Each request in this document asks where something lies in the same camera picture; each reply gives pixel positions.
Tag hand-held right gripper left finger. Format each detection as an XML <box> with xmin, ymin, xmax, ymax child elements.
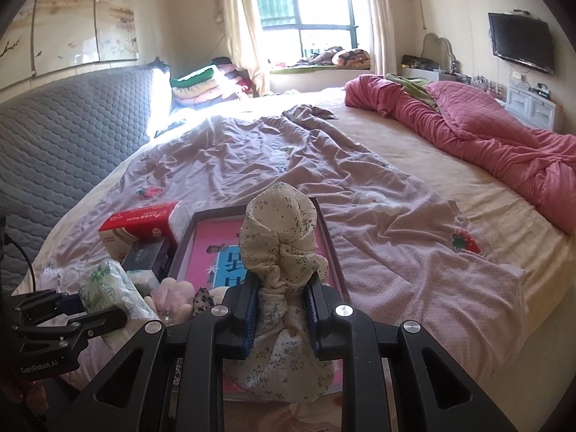
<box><xmin>74</xmin><ymin>276</ymin><xmax>262</xmax><ymax>432</ymax></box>

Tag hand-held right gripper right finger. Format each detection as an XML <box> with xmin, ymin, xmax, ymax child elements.
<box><xmin>303</xmin><ymin>274</ymin><xmax>518</xmax><ymax>432</ymax></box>

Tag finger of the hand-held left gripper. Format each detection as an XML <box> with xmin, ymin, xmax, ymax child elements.
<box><xmin>15</xmin><ymin>291</ymin><xmax>87</xmax><ymax>321</ymax></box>
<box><xmin>13</xmin><ymin>306</ymin><xmax>129</xmax><ymax>348</ymax></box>

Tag green printed tissue packet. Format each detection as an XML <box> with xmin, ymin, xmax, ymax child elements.
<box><xmin>78</xmin><ymin>258</ymin><xmax>158</xmax><ymax>325</ymax></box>

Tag leopard print cloth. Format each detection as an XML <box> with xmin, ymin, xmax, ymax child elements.
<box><xmin>193</xmin><ymin>287</ymin><xmax>214</xmax><ymax>313</ymax></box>

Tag dark framed pink tray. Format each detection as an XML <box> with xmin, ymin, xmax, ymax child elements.
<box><xmin>167</xmin><ymin>195</ymin><xmax>352</xmax><ymax>401</ymax></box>

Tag cream floral cloth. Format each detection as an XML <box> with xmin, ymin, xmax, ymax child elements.
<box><xmin>225</xmin><ymin>181</ymin><xmax>336</xmax><ymax>406</ymax></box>

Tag pink plush toy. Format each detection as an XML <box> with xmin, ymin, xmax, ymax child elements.
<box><xmin>150</xmin><ymin>278</ymin><xmax>199</xmax><ymax>322</ymax></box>

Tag dark blue box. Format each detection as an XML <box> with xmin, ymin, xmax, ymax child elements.
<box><xmin>121</xmin><ymin>238</ymin><xmax>177</xmax><ymax>280</ymax></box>

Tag red tissue box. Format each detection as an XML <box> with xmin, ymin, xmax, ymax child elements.
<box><xmin>98</xmin><ymin>200</ymin><xmax>192</xmax><ymax>264</ymax></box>

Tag grey quilted headboard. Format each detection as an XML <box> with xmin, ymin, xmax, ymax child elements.
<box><xmin>0</xmin><ymin>65</ymin><xmax>174</xmax><ymax>253</ymax></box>

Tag purple printed quilt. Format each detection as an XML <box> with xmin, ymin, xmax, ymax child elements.
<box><xmin>33</xmin><ymin>103</ymin><xmax>527</xmax><ymax>415</ymax></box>

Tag pile of folded pastel blankets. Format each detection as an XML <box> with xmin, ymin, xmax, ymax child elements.
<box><xmin>171</xmin><ymin>65</ymin><xmax>255</xmax><ymax>111</ymax></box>

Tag green folded blanket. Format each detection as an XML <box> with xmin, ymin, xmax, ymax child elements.
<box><xmin>171</xmin><ymin>65</ymin><xmax>221</xmax><ymax>90</ymax></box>

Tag green window sill mat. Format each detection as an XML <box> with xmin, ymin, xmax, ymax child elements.
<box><xmin>270</xmin><ymin>64</ymin><xmax>372</xmax><ymax>75</ymax></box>

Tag pink quilt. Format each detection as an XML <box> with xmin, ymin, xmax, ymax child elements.
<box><xmin>344</xmin><ymin>74</ymin><xmax>576</xmax><ymax>235</ymax></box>

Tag dark patterned blanket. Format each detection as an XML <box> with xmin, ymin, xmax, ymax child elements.
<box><xmin>297</xmin><ymin>46</ymin><xmax>347</xmax><ymax>66</ymax></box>

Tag floral patterned pillow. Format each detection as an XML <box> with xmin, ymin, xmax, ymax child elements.
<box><xmin>330</xmin><ymin>49</ymin><xmax>372</xmax><ymax>68</ymax></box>

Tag white vanity table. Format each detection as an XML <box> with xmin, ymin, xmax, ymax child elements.
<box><xmin>400</xmin><ymin>54</ymin><xmax>474</xmax><ymax>85</ymax></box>

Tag cream curtain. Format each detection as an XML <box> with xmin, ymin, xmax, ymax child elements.
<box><xmin>360</xmin><ymin>0</ymin><xmax>397</xmax><ymax>77</ymax></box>
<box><xmin>218</xmin><ymin>0</ymin><xmax>271</xmax><ymax>97</ymax></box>

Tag vanity mirror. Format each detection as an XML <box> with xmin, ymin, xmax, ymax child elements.
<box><xmin>422</xmin><ymin>32</ymin><xmax>456</xmax><ymax>71</ymax></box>

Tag white drawer unit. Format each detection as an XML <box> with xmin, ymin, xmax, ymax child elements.
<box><xmin>504</xmin><ymin>82</ymin><xmax>564</xmax><ymax>129</ymax></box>

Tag window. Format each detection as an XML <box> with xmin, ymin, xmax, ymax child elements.
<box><xmin>249</xmin><ymin>0</ymin><xmax>361</xmax><ymax>57</ymax></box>

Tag black television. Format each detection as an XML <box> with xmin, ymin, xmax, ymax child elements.
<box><xmin>488</xmin><ymin>13</ymin><xmax>555</xmax><ymax>75</ymax></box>

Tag black cable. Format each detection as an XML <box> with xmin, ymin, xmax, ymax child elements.
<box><xmin>4</xmin><ymin>231</ymin><xmax>39</xmax><ymax>295</ymax></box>

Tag floral wall art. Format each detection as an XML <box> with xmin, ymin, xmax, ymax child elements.
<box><xmin>0</xmin><ymin>0</ymin><xmax>138</xmax><ymax>93</ymax></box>

